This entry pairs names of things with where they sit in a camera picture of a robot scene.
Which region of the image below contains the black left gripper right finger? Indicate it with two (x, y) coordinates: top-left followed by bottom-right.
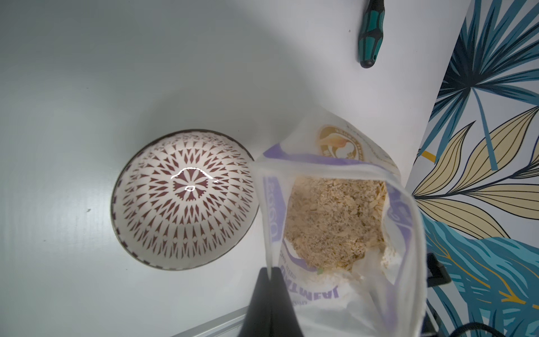
(271, 268), (303, 337)

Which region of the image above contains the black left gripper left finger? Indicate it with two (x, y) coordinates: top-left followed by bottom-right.
(239, 268), (272, 337)

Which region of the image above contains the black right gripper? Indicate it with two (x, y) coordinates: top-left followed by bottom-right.
(420, 251), (452, 337)

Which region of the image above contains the oatmeal bag white purple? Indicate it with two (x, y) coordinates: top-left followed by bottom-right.
(250, 110), (427, 336)

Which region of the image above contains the white red patterned bowl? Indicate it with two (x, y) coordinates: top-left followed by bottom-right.
(110, 129), (259, 271)

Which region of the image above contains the green black screwdriver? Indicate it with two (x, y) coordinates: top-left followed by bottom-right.
(357, 0), (385, 69)

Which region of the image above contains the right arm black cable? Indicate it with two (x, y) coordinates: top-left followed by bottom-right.
(448, 322), (506, 337)

